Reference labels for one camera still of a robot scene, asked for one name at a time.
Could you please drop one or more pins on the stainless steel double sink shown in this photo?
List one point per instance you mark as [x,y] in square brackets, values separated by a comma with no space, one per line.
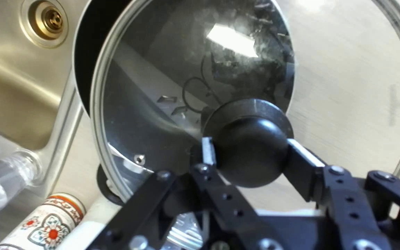
[39,106]

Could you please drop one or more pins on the glass pot lid black knob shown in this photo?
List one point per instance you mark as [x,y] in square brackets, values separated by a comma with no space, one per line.
[167,66]

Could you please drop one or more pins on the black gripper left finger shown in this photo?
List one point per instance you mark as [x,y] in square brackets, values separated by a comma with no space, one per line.
[192,211]

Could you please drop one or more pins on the clear plastic water bottle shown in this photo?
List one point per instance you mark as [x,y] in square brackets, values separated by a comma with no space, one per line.
[17,172]

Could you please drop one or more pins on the black cooking pot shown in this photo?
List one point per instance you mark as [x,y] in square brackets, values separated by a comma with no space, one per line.
[92,31]

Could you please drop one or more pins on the white patterned jar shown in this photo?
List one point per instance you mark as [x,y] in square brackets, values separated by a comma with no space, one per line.
[48,225]

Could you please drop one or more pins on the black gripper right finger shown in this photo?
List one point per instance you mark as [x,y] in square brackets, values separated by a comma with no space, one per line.
[352,213]

